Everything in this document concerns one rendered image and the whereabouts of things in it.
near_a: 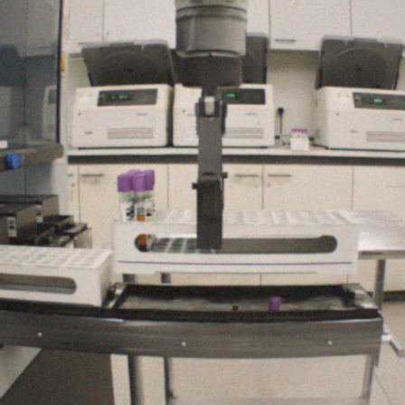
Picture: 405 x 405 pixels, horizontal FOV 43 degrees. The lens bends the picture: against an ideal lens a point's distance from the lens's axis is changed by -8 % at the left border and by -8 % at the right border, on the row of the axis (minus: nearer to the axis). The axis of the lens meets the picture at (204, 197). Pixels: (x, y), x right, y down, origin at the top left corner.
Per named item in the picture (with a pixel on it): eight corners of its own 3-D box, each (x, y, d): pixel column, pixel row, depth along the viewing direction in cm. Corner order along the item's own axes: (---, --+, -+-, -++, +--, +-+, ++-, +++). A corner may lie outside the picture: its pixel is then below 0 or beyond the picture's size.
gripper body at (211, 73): (242, 52, 61) (242, 131, 62) (240, 61, 69) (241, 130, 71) (177, 52, 61) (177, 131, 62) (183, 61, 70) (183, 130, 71)
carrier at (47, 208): (51, 220, 122) (51, 193, 121) (60, 220, 122) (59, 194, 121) (34, 229, 111) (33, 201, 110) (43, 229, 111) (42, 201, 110)
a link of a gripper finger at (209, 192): (216, 173, 62) (215, 174, 59) (216, 217, 62) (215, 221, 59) (202, 173, 62) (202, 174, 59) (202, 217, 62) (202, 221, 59)
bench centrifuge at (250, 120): (172, 148, 296) (173, 26, 287) (181, 144, 358) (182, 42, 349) (275, 149, 294) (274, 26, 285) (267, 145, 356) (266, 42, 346)
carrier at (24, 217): (29, 232, 107) (27, 203, 106) (38, 232, 107) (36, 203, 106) (7, 244, 96) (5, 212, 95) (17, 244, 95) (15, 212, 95)
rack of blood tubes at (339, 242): (111, 272, 64) (109, 221, 63) (127, 253, 74) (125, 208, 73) (357, 273, 63) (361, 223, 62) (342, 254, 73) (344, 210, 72)
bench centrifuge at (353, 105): (326, 150, 293) (324, 28, 283) (311, 145, 354) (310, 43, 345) (418, 153, 290) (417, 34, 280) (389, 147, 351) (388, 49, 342)
